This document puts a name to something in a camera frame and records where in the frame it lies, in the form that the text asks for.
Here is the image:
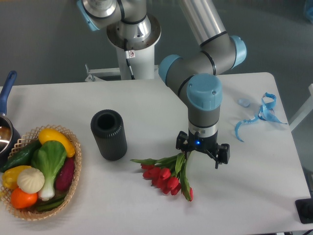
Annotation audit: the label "white frame at right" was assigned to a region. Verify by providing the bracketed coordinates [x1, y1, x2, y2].
[289, 84, 313, 132]

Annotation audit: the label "white steamed bun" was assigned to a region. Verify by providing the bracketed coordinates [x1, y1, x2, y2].
[17, 167, 45, 194]

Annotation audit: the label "woven wicker basket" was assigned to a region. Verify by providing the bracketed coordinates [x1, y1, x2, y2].
[0, 125, 82, 221]

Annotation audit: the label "red tulip bouquet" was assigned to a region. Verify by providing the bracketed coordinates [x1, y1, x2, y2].
[131, 153, 194, 202]

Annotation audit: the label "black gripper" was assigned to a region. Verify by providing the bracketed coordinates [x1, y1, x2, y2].
[176, 131, 230, 169]

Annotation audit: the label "blue ribbon strip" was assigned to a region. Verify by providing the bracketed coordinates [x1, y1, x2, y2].
[234, 93, 287, 142]

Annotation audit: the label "green bean pods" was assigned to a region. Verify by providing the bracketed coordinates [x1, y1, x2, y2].
[35, 195, 65, 212]

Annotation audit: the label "black device at edge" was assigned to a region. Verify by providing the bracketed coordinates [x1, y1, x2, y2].
[295, 198, 313, 224]

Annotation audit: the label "green cucumber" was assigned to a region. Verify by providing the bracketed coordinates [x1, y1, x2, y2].
[0, 140, 42, 173]

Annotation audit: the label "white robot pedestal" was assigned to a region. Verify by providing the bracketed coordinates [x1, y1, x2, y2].
[84, 14, 172, 82]

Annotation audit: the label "yellow bell pepper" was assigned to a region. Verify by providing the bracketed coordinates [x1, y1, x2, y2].
[2, 165, 31, 190]

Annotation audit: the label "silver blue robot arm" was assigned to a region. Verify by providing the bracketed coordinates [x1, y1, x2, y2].
[77, 0, 246, 165]

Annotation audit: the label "orange tangerine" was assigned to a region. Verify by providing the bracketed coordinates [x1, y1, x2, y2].
[10, 188, 38, 209]

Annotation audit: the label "black ribbed vase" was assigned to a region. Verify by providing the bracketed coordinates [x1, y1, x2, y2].
[90, 109, 127, 161]

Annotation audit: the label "green bok choy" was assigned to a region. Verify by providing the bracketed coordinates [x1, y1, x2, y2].
[31, 141, 67, 201]

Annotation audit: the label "small pale blue cap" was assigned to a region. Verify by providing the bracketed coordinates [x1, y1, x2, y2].
[237, 98, 250, 108]

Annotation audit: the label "blue handled saucepan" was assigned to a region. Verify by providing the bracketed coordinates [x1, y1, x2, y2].
[0, 70, 21, 167]

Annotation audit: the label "purple sweet potato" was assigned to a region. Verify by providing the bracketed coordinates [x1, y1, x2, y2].
[55, 158, 75, 191]

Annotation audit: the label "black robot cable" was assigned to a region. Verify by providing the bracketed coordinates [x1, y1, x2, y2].
[123, 38, 136, 80]

